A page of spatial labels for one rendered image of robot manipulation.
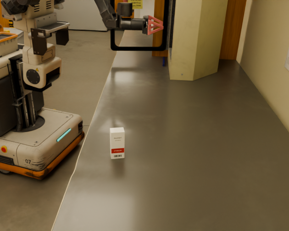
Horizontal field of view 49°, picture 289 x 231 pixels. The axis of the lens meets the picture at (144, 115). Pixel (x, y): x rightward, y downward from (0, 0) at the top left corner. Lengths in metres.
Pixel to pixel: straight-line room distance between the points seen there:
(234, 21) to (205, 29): 0.40
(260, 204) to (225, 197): 0.08
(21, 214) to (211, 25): 1.57
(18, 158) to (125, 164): 1.50
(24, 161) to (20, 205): 0.29
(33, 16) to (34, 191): 1.14
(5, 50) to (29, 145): 0.66
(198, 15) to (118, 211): 0.96
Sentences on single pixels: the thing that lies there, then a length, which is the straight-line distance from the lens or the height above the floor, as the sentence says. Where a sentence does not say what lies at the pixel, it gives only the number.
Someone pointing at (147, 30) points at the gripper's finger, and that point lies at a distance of 1.56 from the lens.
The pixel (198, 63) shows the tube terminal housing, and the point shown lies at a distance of 1.56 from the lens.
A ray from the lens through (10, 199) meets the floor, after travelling 2.35.
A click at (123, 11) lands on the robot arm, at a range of 1.60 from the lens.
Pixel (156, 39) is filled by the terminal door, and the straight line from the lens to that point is 1.80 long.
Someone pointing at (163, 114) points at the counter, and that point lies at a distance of 1.21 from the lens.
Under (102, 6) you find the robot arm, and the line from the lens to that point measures 1.65.
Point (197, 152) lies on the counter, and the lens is 1.01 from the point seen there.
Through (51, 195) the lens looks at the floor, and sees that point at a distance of 2.30.
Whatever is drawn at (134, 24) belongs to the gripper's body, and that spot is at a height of 1.17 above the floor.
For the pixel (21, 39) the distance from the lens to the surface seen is 3.79.
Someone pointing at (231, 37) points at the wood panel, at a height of 1.07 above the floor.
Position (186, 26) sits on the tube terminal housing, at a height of 1.19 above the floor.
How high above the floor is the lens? 1.49
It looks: 28 degrees down
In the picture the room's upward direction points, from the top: 2 degrees clockwise
